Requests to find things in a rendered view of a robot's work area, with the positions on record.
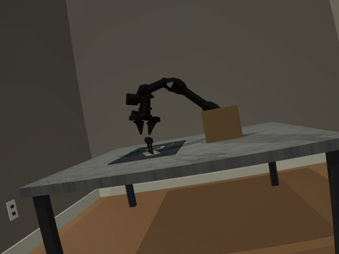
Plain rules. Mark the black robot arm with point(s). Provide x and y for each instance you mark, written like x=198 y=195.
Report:
x=143 y=94

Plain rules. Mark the dark grey rectangular mat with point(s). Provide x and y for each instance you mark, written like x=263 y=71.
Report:
x=170 y=149

